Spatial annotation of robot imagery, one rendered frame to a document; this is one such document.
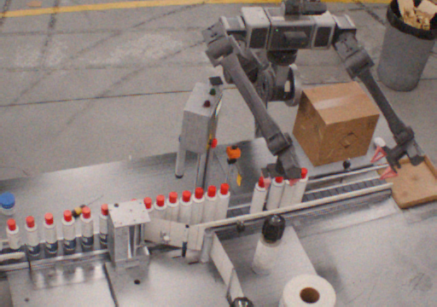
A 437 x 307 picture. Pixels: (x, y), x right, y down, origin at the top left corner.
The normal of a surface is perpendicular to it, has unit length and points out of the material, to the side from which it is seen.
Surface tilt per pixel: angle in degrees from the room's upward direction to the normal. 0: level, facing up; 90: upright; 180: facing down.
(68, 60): 0
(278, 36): 90
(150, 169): 0
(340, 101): 0
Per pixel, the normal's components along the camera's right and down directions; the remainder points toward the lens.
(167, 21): 0.11, -0.72
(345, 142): 0.36, 0.67
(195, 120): -0.27, 0.64
